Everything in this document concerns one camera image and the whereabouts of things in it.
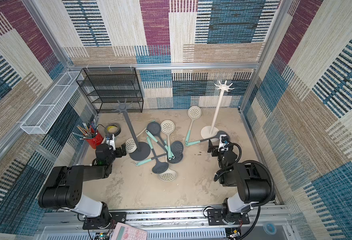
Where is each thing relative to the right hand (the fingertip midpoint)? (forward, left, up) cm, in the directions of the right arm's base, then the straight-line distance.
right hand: (219, 140), depth 91 cm
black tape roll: (+12, +68, -7) cm, 69 cm away
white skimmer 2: (+30, +12, -7) cm, 33 cm away
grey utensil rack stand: (-3, +49, -9) cm, 50 cm away
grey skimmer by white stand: (+8, -1, -7) cm, 11 cm away
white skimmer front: (-18, +30, -8) cm, 36 cm away
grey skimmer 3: (-12, +37, -9) cm, 40 cm away
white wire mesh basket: (-3, +88, +25) cm, 92 cm away
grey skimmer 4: (-9, +27, -8) cm, 29 cm away
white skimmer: (+18, +32, -7) cm, 37 cm away
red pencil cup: (+2, +76, -1) cm, 76 cm away
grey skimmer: (+17, +41, -7) cm, 45 cm away
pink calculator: (-44, +50, -7) cm, 67 cm away
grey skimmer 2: (-1, +25, -5) cm, 26 cm away
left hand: (+1, +62, -3) cm, 63 cm away
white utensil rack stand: (+12, +2, -7) cm, 14 cm away
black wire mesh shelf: (+39, +74, +11) cm, 84 cm away
